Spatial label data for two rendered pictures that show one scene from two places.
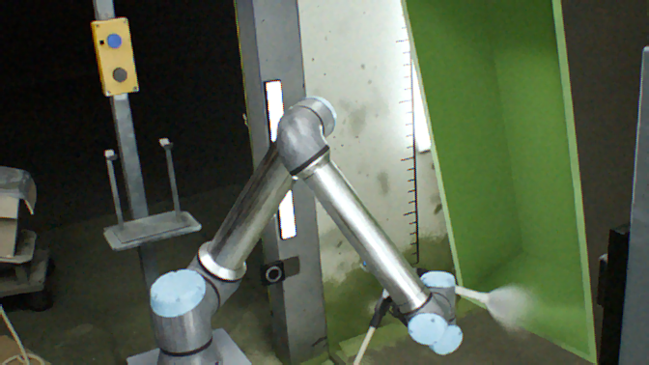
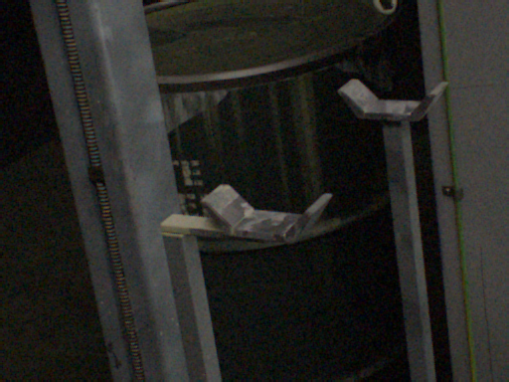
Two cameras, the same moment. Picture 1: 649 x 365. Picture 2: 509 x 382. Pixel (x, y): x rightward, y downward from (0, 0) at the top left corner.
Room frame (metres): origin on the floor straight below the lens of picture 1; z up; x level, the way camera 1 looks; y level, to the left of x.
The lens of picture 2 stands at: (1.78, 1.06, 1.39)
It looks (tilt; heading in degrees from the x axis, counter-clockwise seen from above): 22 degrees down; 328
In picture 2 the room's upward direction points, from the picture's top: 8 degrees counter-clockwise
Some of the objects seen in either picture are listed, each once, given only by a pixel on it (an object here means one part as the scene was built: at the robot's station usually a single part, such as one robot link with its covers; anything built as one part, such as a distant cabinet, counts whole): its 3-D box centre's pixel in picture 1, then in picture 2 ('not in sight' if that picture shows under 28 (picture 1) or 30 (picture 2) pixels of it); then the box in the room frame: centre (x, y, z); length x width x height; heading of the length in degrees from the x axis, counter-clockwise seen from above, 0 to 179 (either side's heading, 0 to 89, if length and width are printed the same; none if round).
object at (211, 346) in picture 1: (187, 351); not in sight; (1.69, 0.42, 0.69); 0.19 x 0.19 x 0.10
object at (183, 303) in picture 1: (182, 308); not in sight; (1.70, 0.42, 0.83); 0.17 x 0.15 x 0.18; 161
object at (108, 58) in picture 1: (115, 56); not in sight; (2.47, 0.70, 1.42); 0.12 x 0.06 x 0.26; 117
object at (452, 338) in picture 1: (437, 330); not in sight; (1.64, -0.28, 0.73); 0.12 x 0.09 x 0.10; 19
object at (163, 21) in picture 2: not in sight; (235, 35); (3.43, 0.06, 0.86); 0.54 x 0.54 x 0.01
